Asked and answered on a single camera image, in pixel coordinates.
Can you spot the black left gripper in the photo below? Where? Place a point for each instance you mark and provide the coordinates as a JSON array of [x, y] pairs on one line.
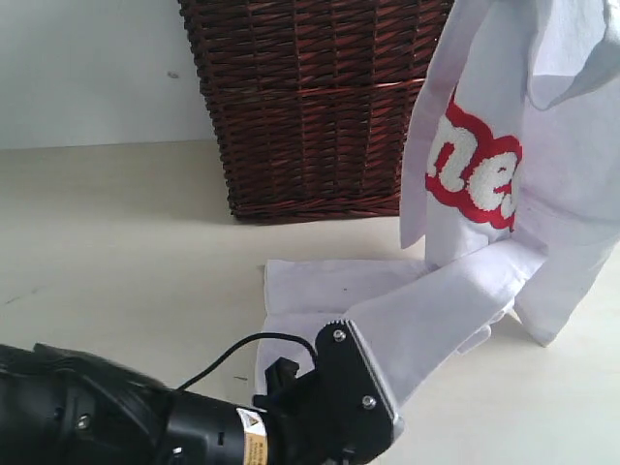
[[301, 426]]

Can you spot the dark brown wicker basket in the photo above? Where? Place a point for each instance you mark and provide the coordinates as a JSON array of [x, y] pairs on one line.
[[311, 101]]

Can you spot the white t-shirt with red logo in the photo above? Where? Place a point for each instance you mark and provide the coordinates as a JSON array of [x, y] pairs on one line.
[[510, 179]]

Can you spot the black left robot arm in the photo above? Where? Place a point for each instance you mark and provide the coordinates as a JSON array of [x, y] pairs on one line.
[[69, 407]]

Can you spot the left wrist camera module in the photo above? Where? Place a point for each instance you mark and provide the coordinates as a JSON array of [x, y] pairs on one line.
[[358, 393]]

